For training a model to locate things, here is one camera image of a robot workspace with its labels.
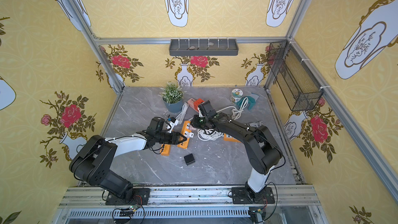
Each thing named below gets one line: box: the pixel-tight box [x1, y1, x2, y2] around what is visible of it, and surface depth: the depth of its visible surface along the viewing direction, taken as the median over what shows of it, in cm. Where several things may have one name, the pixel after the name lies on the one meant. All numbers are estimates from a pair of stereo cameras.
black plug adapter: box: [183, 153, 196, 166], surface depth 86 cm
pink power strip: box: [187, 98, 196, 111], surface depth 109 cm
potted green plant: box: [157, 81, 188, 114], surface depth 100 cm
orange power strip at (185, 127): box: [177, 120, 192, 150], surface depth 89 cm
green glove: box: [236, 95, 257, 110], surface depth 109 cm
